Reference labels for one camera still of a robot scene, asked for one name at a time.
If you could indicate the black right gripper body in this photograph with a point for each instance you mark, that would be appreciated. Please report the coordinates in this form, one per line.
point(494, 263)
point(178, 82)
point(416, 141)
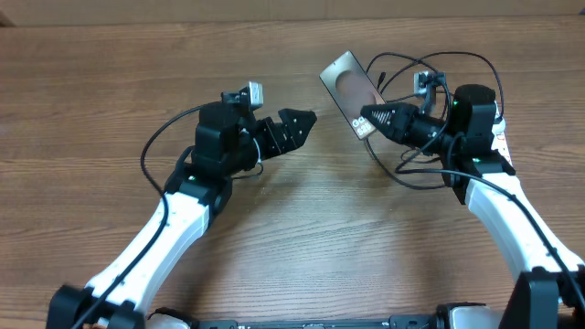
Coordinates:
point(429, 134)

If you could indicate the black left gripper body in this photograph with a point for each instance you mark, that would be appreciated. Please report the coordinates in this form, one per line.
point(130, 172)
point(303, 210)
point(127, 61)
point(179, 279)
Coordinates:
point(267, 144)

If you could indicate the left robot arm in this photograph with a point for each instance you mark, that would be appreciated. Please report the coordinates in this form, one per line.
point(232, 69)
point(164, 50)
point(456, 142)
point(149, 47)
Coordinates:
point(229, 142)

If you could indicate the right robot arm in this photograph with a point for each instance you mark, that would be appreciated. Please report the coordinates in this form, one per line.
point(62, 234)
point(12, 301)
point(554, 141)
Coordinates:
point(549, 278)

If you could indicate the white power strip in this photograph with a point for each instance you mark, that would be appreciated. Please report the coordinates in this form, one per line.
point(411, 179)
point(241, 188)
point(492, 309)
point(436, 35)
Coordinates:
point(499, 142)

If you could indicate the cardboard backdrop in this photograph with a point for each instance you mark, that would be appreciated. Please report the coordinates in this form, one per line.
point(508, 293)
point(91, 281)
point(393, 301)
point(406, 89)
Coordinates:
point(46, 13)

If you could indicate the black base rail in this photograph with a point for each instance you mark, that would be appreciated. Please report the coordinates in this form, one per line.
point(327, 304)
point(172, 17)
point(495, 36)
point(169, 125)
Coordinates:
point(311, 324)

